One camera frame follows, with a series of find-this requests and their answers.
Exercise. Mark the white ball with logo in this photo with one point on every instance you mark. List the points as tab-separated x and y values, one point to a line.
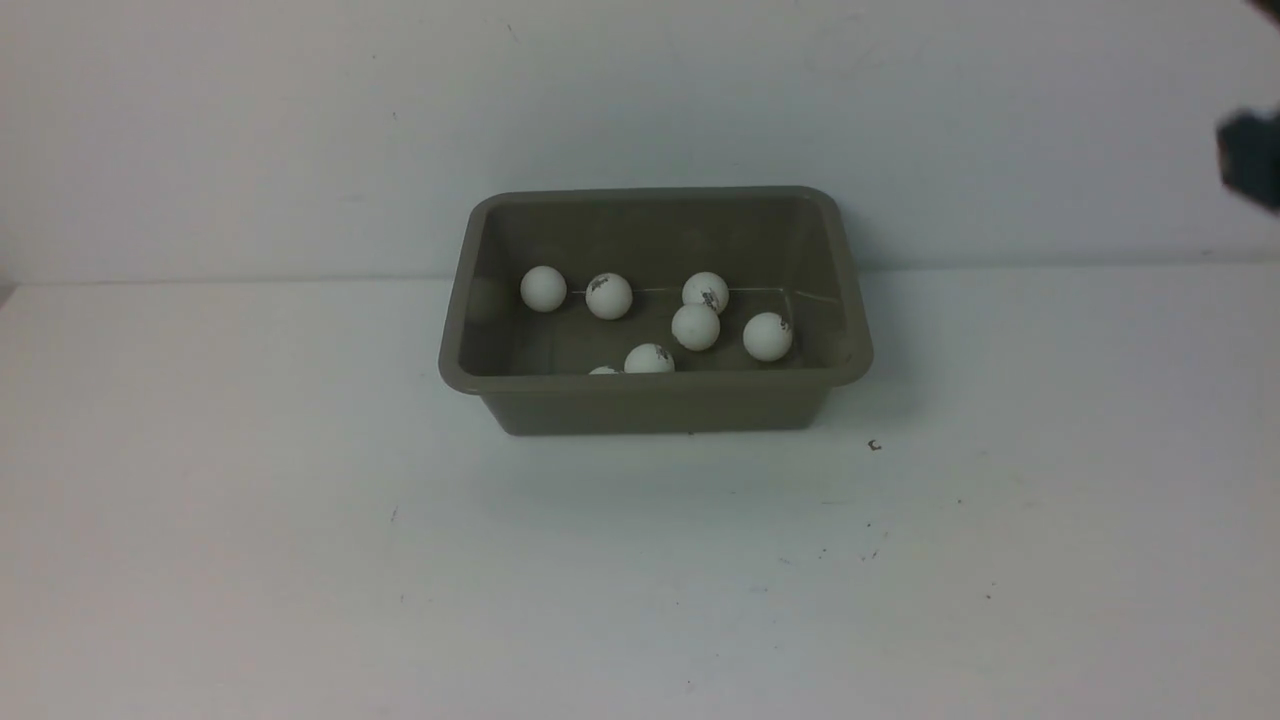
609	296

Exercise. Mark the taupe plastic bin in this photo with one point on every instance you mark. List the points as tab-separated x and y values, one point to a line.
781	249

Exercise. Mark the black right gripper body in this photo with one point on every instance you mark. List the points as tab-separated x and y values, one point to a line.
1248	146

